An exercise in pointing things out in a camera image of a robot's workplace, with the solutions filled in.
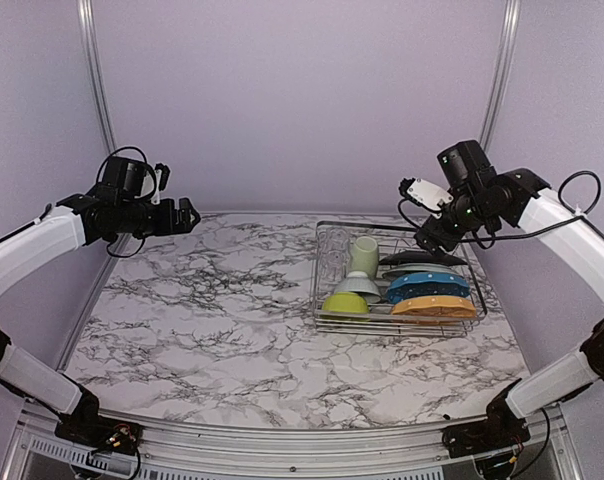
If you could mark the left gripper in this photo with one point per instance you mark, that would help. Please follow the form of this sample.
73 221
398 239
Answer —
168 224

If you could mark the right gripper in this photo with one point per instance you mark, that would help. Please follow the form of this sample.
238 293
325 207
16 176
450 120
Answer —
427 241

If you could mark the black floral square plate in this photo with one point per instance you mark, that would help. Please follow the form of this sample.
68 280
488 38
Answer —
415 256

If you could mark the light green round plate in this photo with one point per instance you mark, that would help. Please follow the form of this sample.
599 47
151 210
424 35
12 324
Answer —
403 270

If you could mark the blue polka dot plate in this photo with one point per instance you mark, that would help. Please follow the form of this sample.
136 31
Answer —
425 284

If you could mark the orange polka dot plate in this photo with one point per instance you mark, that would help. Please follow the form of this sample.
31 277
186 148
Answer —
436 306

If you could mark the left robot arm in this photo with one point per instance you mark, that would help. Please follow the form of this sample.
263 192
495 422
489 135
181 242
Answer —
125 200

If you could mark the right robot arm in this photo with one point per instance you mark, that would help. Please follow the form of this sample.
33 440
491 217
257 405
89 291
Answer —
478 197

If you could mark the pale green mug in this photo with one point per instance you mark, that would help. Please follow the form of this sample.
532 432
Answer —
364 256

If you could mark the white patterned bowl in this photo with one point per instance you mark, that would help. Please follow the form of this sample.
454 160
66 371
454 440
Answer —
359 283

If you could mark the clear glass blue flower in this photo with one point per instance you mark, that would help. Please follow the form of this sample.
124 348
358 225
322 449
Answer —
332 265

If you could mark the lime green bowl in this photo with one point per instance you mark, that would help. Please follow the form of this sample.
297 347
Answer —
344 306

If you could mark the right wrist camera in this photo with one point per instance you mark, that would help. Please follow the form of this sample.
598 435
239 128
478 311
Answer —
425 195

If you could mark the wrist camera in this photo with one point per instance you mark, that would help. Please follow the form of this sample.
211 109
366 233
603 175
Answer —
154 183
425 195

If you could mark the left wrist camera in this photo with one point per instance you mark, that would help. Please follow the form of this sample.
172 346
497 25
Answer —
154 183

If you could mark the metal wire dish rack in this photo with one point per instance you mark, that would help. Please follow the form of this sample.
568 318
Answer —
372 279

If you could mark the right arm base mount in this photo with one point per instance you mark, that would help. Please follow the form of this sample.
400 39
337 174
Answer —
484 436

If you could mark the right aluminium frame post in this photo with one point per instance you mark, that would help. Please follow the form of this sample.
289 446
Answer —
503 64

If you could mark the aluminium frame post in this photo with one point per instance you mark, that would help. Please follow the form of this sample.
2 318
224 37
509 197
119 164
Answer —
92 54
503 64

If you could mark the left aluminium frame post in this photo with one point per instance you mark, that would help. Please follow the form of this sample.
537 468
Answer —
92 54

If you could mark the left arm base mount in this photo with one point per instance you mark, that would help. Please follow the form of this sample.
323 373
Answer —
101 434

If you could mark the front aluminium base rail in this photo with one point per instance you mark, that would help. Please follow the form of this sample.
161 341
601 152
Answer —
175 450

